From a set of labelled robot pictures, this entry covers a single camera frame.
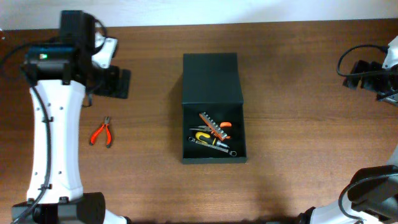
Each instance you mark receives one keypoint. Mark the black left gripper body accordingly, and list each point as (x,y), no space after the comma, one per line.
(116,83)

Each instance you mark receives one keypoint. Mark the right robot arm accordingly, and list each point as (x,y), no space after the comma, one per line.
(371,195)

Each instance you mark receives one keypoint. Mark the chrome ratchet wrench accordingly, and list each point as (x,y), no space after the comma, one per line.
(231,153)

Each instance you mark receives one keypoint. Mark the yellow black stubby screwdriver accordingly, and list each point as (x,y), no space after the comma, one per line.
(207,139)

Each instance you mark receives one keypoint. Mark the orange socket rail with sockets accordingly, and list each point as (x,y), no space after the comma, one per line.
(216,129)

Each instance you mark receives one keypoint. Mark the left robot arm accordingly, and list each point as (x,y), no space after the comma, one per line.
(64,73)

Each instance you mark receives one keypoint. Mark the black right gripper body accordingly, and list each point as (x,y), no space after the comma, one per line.
(355,73)

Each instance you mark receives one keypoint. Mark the black gift box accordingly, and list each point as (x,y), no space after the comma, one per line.
(210,83)

